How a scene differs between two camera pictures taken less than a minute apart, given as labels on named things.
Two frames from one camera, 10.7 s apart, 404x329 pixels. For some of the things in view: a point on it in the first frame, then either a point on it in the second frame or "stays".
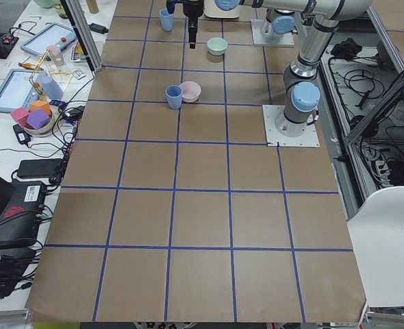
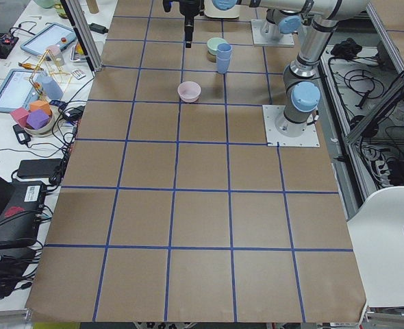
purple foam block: (37, 118) stays
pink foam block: (20, 116) stays
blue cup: (174, 94) -> (223, 64)
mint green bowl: (216, 46) stays
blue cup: (167, 20) -> (224, 51)
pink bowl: (190, 91) stays
